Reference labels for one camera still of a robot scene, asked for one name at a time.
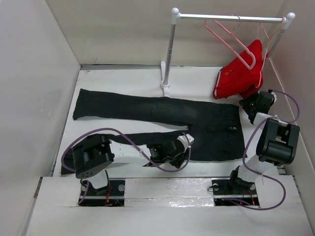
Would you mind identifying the purple cable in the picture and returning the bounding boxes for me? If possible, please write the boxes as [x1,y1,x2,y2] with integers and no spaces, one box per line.
[61,127,192,205]
[231,89,301,209]

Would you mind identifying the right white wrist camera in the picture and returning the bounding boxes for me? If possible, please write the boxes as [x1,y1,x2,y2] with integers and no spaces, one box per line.
[268,89,278,103]

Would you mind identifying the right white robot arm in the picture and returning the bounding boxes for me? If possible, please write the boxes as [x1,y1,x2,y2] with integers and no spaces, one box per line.
[227,89,300,194]

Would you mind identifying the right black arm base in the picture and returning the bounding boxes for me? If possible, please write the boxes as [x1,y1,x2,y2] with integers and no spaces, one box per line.
[207,167,259,207]

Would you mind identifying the pink empty hanger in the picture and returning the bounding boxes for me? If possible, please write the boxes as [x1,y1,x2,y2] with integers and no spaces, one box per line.
[204,15,256,71]

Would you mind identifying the red garment on hanger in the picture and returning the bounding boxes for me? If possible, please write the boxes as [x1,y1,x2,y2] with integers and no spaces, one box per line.
[212,39,262,99]

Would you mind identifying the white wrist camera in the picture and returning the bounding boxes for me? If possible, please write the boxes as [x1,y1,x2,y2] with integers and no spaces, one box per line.
[177,133,194,151]
[268,89,278,103]

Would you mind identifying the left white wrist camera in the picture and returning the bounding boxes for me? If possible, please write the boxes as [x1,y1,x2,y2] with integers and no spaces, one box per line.
[177,133,194,151]

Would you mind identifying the pink hanger with garment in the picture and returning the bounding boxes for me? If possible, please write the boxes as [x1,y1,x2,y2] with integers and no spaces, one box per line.
[255,16,288,89]

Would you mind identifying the white metal clothes rack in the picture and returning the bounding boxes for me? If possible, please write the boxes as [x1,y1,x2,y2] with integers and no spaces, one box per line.
[160,8,296,97]

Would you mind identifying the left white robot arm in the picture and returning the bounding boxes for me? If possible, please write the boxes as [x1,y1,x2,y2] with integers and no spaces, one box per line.
[72,134,194,195]

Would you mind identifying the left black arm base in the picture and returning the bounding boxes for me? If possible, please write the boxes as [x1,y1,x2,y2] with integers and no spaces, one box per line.
[78,178,126,207]

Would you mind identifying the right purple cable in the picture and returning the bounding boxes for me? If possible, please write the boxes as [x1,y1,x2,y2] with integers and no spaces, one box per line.
[231,89,301,209]

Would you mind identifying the black trousers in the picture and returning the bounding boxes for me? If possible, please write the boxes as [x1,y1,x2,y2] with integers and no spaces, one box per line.
[72,89,245,162]

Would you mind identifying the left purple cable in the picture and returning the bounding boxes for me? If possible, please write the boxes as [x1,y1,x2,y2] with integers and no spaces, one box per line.
[61,127,192,205]

